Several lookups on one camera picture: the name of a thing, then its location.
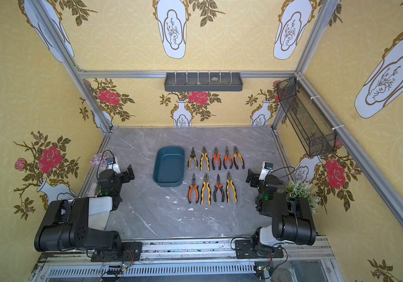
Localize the yellow wide handle pliers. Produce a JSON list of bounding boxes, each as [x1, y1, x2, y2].
[[226, 172, 237, 203]]

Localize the small orange black pliers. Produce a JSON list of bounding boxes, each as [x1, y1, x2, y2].
[[213, 175, 226, 202]]

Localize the orange grey pliers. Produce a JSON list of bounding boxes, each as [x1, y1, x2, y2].
[[212, 147, 222, 170]]

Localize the teal plastic storage box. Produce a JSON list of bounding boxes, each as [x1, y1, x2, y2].
[[153, 146, 185, 188]]

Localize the yellow pliers silver head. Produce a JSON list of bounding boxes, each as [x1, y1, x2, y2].
[[200, 173, 211, 205]]

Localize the yellow black striped pliers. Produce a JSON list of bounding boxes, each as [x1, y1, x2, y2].
[[188, 148, 199, 170]]

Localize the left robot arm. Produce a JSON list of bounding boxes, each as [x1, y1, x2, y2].
[[34, 165, 135, 253]]

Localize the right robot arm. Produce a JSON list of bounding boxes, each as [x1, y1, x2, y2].
[[246, 170, 317, 248]]

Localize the pink flower pot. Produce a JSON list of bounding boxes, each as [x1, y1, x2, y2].
[[90, 153, 111, 169]]

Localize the green potted plant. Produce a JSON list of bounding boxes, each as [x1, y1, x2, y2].
[[285, 180, 321, 215]]

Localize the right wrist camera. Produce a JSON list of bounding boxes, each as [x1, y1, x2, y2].
[[259, 162, 273, 180]]

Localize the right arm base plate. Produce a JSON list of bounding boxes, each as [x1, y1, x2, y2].
[[233, 239, 284, 259]]

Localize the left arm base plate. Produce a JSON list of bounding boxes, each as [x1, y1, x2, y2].
[[91, 242, 143, 263]]

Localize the black wire mesh basket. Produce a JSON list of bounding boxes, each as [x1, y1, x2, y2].
[[275, 78, 337, 157]]

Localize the aluminium front rail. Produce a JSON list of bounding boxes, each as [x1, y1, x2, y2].
[[29, 236, 344, 282]]

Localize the grey wall shelf tray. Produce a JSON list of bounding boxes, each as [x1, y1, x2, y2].
[[164, 71, 244, 92]]

